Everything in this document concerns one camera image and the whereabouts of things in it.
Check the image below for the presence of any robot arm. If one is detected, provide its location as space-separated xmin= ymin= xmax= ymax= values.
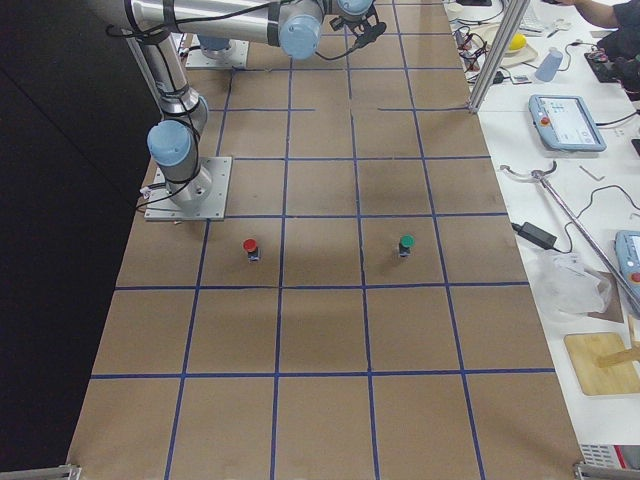
xmin=328 ymin=0 xmax=374 ymax=21
xmin=88 ymin=1 xmax=364 ymax=218

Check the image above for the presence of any black power adapter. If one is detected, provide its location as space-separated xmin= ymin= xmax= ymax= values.
xmin=511 ymin=222 xmax=557 ymax=250

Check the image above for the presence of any clear plastic bag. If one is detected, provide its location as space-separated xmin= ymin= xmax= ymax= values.
xmin=525 ymin=250 xmax=613 ymax=321

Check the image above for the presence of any beige tray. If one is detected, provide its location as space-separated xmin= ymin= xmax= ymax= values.
xmin=470 ymin=24 xmax=538 ymax=67

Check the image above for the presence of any white paper cup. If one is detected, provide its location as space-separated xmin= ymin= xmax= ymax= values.
xmin=445 ymin=2 xmax=463 ymax=18

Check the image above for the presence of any blue teach pendant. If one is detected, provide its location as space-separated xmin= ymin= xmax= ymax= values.
xmin=528 ymin=95 xmax=607 ymax=153
xmin=614 ymin=230 xmax=639 ymax=296

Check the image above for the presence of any yellow lemon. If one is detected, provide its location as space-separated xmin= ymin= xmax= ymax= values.
xmin=507 ymin=33 xmax=527 ymax=54

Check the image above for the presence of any clear plastic cup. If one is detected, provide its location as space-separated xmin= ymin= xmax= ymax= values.
xmin=534 ymin=47 xmax=564 ymax=83

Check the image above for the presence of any wooden cutting board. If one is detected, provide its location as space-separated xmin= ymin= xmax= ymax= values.
xmin=564 ymin=332 xmax=639 ymax=396

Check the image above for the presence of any red push button switch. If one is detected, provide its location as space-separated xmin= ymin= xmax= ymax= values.
xmin=243 ymin=238 xmax=261 ymax=262

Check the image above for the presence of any green push button switch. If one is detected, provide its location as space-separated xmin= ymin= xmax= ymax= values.
xmin=398 ymin=234 xmax=415 ymax=258

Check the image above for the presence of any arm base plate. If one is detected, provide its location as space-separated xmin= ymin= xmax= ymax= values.
xmin=142 ymin=157 xmax=233 ymax=221
xmin=185 ymin=37 xmax=249 ymax=70

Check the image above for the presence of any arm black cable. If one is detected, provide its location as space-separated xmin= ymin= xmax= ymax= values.
xmin=312 ymin=12 xmax=389 ymax=62

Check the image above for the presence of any aluminium frame post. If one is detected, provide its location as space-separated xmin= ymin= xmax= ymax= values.
xmin=468 ymin=0 xmax=530 ymax=113

